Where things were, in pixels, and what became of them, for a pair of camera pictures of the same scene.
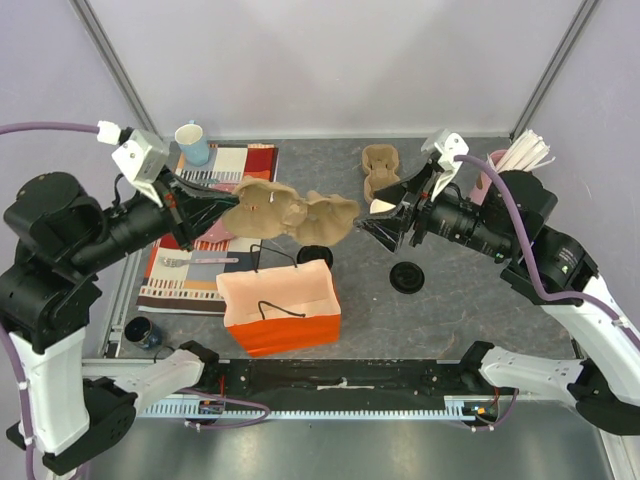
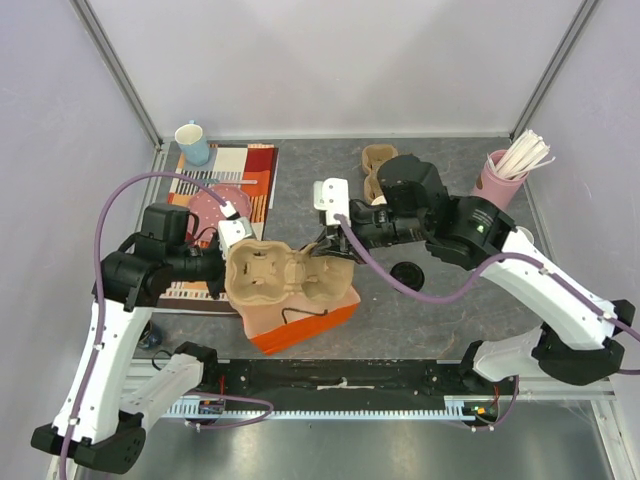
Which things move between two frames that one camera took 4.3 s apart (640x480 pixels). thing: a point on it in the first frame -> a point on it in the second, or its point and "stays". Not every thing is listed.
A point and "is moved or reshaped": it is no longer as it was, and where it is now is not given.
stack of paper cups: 379,206 stays
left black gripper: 185,212 -> 215,286
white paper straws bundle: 526,153 stays
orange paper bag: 281,308 is moved or reshaped
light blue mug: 191,139 stays
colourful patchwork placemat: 181,280 stays
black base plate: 352,382 stays
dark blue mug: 142,331 stays
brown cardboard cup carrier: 266,208 -> 267,271
